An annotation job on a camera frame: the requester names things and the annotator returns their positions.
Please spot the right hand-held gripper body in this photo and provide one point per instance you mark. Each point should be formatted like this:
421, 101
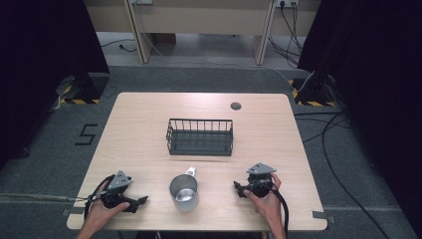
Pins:
260, 181

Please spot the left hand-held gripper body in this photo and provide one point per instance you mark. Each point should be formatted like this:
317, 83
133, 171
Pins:
116, 186

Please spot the person's right hand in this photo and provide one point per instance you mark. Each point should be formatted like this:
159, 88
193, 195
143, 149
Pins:
267, 204

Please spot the person's left hand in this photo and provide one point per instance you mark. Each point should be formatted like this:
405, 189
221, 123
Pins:
103, 214

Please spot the stand base with striped tape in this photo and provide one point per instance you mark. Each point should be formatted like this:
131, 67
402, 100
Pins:
84, 89
313, 93

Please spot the black curtain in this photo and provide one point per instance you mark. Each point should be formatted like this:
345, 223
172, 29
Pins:
43, 66
371, 83

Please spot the beige wooden desk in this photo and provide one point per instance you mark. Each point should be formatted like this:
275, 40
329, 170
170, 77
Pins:
199, 20

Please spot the white wall socket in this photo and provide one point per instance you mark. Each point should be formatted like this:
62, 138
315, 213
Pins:
287, 3

